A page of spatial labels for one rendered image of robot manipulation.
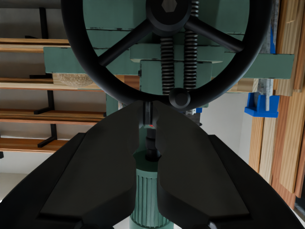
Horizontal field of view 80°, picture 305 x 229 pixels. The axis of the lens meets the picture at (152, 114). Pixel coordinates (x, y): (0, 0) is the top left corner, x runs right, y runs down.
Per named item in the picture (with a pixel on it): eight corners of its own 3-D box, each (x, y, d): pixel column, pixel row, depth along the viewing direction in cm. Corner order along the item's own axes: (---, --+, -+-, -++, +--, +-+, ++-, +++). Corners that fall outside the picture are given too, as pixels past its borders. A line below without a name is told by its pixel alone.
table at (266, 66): (336, 48, 35) (328, 81, 36) (249, 60, 65) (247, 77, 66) (11, 38, 33) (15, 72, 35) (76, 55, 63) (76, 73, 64)
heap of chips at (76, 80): (87, 74, 45) (87, 89, 46) (101, 73, 58) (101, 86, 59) (49, 72, 45) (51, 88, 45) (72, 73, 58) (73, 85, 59)
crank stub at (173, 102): (169, 90, 21) (191, 87, 21) (165, 86, 27) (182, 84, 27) (171, 111, 22) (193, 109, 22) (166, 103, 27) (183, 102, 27)
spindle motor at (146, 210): (181, 170, 59) (176, 250, 65) (174, 148, 76) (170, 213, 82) (126, 170, 58) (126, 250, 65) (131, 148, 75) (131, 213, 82)
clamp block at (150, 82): (215, 61, 35) (210, 108, 37) (197, 65, 48) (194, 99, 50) (137, 59, 34) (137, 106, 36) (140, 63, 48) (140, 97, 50)
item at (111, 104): (127, 89, 76) (127, 117, 79) (129, 87, 83) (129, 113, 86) (104, 88, 76) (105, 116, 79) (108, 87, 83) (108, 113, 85)
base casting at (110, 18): (261, -9, 41) (255, 35, 43) (195, 39, 97) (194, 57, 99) (58, -17, 40) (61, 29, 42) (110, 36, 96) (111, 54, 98)
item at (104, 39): (245, 34, 43) (243, 52, 44) (213, 47, 63) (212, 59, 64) (72, 28, 42) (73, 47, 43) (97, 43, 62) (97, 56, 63)
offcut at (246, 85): (254, 78, 53) (252, 92, 54) (258, 78, 56) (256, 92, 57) (238, 77, 56) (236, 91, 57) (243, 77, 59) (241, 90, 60)
